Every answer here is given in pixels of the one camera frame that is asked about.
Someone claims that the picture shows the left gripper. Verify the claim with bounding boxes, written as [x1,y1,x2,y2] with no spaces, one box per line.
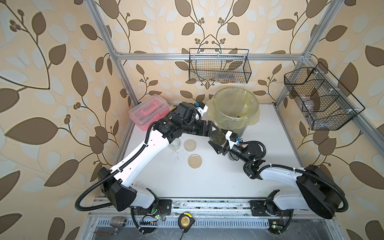
[179,118,219,137]

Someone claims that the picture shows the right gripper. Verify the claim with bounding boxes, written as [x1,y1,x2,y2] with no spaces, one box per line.
[210,128,251,166]

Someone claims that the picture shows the tan short jar lid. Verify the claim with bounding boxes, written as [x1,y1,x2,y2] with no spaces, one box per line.
[188,155,203,169]

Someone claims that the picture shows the beige lid tall jar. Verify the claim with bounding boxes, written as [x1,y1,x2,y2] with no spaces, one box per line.
[209,129,227,146]

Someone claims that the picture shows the ribbed glass jar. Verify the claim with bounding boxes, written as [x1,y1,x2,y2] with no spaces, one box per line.
[169,138,181,151]

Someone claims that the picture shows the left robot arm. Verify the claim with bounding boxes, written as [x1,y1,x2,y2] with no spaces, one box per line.
[75,102,215,212]

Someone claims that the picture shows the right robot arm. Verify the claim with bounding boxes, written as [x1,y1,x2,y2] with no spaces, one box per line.
[209,130,349,219]

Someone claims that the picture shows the red lid tea jar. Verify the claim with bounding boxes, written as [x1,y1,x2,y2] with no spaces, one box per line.
[228,153,239,161]

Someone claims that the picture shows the metal mesh trash bin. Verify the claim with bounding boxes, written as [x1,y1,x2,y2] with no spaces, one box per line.
[212,87,259,137]

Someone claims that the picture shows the pink plastic toolbox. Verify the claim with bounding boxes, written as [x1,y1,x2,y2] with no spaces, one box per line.
[129,95,170,131]

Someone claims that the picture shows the yellow black tape measure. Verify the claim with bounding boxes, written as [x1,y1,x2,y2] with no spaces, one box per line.
[178,212,196,233]

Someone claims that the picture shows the metal pipe fitting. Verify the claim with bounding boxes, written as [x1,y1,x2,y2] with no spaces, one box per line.
[109,216,128,228]

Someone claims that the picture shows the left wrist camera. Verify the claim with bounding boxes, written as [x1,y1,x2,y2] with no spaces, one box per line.
[195,102,208,116]

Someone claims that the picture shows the black wire basket back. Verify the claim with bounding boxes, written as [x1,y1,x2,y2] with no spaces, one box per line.
[189,48,252,85]

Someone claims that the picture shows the black wire basket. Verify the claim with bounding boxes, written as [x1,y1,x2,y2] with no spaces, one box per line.
[189,48,252,85]
[284,62,365,131]

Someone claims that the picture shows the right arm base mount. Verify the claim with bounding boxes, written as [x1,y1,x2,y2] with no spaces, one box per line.
[249,190,292,217]

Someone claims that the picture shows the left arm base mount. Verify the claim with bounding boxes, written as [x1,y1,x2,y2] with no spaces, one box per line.
[133,199,173,216]

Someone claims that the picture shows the aluminium frame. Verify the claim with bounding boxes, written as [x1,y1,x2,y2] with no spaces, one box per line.
[93,1,384,240]

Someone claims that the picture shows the black wire basket right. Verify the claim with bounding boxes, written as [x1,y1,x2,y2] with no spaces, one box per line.
[284,62,365,131]

